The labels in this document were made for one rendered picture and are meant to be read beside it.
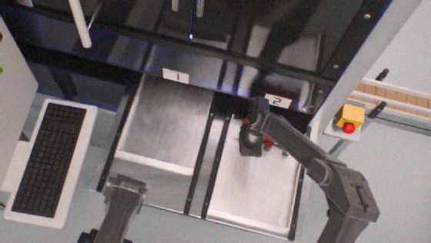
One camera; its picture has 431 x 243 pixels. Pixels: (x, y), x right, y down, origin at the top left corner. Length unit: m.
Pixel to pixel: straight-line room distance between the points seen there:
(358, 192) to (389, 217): 1.69
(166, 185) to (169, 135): 0.17
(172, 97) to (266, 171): 0.42
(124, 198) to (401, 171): 2.02
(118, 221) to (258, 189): 0.72
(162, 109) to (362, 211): 0.89
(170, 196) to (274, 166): 0.36
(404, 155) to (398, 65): 0.60
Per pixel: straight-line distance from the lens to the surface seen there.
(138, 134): 1.55
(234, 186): 1.50
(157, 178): 1.50
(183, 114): 1.58
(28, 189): 1.61
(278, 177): 1.54
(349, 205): 0.89
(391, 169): 2.72
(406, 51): 3.14
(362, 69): 1.29
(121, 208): 0.91
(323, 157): 0.99
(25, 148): 1.70
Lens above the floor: 2.31
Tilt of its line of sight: 65 degrees down
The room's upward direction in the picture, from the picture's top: 12 degrees clockwise
